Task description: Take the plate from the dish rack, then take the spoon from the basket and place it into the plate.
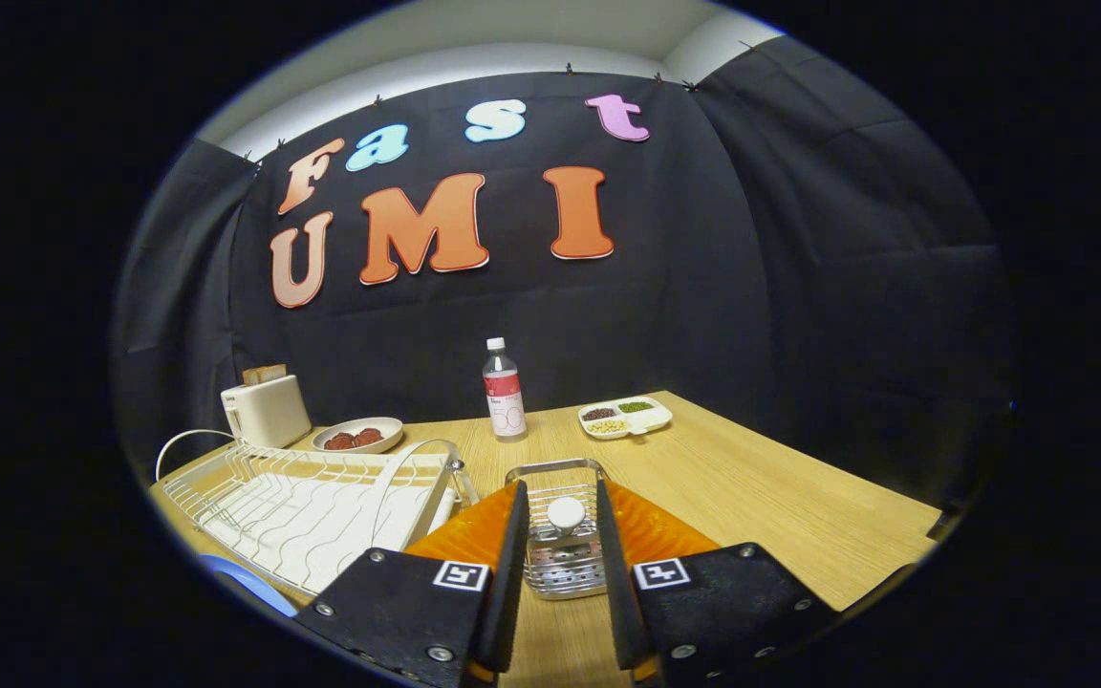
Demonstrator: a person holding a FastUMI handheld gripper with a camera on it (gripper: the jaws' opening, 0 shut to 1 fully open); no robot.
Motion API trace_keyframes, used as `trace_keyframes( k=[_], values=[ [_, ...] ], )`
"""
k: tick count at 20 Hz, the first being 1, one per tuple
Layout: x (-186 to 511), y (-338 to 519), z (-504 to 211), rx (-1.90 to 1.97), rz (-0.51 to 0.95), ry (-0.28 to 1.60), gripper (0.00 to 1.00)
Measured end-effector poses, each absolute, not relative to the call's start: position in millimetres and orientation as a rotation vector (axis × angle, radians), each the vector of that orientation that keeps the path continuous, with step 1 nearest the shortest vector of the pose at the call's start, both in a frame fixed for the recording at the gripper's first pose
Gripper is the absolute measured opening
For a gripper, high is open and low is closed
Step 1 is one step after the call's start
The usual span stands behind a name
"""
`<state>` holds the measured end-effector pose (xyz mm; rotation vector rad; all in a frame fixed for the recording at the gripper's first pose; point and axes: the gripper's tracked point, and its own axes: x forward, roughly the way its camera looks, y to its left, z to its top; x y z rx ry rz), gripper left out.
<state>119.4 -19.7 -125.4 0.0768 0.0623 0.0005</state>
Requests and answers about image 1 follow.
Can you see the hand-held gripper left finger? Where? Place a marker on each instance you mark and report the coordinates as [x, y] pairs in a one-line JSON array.
[[507, 583]]

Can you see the pile of brown beans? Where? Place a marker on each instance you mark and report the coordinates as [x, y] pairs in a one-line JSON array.
[[599, 415]]

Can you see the pile of yellow beans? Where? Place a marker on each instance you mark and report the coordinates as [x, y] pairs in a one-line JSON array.
[[608, 427]]

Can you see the toast bread slice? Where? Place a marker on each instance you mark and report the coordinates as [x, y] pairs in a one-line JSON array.
[[274, 372], [253, 376]]

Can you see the white toaster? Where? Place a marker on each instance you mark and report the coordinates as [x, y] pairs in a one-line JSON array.
[[269, 416]]

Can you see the clear bottle with red label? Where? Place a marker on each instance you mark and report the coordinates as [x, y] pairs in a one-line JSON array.
[[505, 401]]

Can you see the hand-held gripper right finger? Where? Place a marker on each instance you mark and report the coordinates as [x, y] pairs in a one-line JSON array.
[[619, 592]]

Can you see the white divided dish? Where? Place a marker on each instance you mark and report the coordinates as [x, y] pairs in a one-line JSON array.
[[658, 418]]

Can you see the blue plate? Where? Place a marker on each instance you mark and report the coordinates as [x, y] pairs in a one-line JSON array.
[[249, 583]]

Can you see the red meat piece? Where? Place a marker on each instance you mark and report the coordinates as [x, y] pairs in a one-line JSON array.
[[340, 441], [369, 437]]

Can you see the round white meat dish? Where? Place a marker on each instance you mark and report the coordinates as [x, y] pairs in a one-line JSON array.
[[392, 426]]

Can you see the pile of green beans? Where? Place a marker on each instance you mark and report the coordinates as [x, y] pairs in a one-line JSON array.
[[635, 407]]

